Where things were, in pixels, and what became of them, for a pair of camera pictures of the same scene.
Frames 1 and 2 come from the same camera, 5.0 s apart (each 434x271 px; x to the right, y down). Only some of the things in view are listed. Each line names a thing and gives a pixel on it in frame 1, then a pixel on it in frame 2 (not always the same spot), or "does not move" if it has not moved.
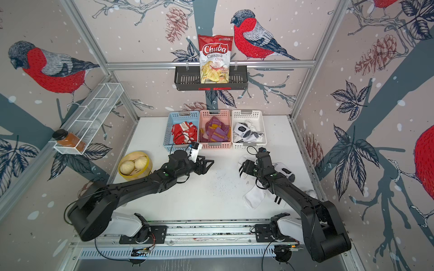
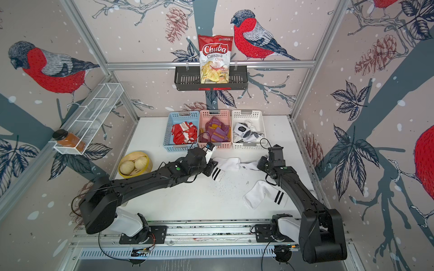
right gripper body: (252, 169) -> (264, 165)
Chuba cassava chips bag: (215, 53) does not move
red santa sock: (178, 137) does not move
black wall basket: (188, 77) does not move
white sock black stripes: (243, 174) -> (223, 165)
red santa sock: (189, 131) does not move
